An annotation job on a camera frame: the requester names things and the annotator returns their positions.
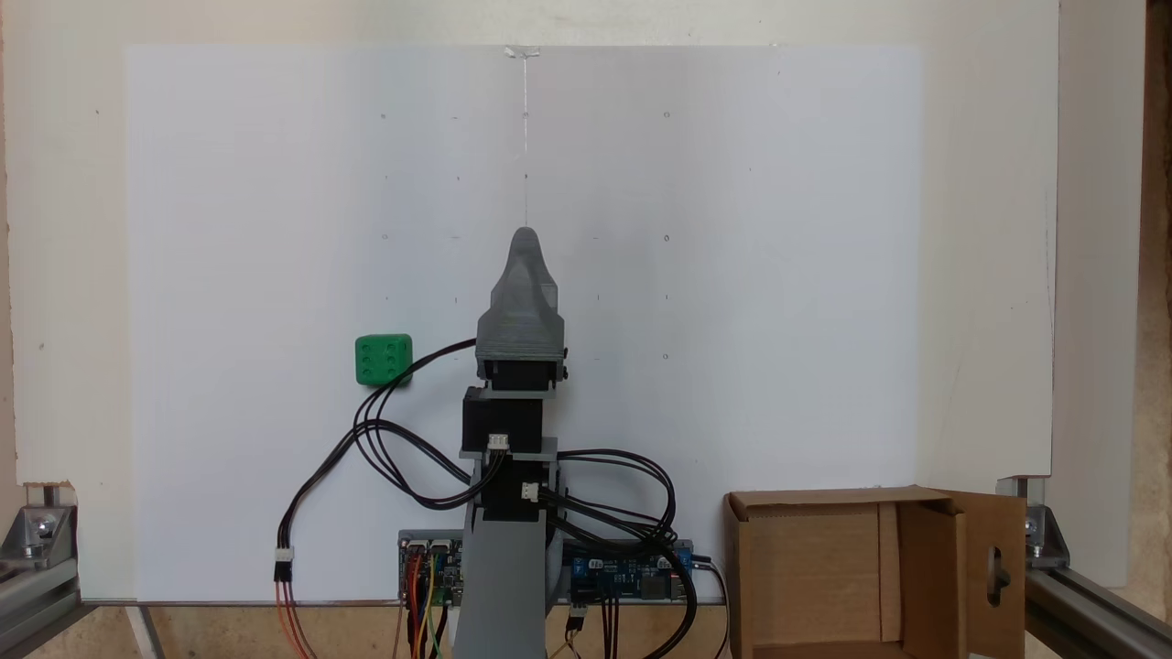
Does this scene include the aluminium frame post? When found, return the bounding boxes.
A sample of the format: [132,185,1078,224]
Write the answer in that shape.
[0,549,88,659]
[1024,566,1172,659]

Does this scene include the large white paper sheet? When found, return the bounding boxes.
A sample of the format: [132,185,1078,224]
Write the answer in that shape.
[124,44,921,605]

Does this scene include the orange and red wires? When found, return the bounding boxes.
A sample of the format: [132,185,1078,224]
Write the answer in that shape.
[275,578,318,659]

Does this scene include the grey ribbed fixed gripper jaw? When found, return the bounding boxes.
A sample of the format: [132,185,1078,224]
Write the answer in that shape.
[492,227,559,309]

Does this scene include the black gripper loop cable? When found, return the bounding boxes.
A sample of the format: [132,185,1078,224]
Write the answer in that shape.
[355,337,482,510]

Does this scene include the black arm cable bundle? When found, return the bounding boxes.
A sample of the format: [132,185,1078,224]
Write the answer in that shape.
[540,448,699,659]

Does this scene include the metal corner bracket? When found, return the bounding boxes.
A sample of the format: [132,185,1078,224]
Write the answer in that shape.
[998,476,1070,570]
[0,483,80,564]

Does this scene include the coloured jumper wires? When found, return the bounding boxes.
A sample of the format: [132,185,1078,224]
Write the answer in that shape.
[394,547,451,659]

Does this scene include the black cable with white connector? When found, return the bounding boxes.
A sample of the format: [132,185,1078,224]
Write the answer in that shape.
[273,419,505,583]

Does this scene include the green die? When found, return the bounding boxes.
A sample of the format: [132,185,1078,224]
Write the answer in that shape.
[354,333,414,388]

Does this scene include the blue circuit board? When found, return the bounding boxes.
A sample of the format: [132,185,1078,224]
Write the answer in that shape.
[560,540,695,603]

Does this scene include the open cardboard box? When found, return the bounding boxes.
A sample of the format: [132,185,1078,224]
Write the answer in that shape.
[723,485,1028,659]

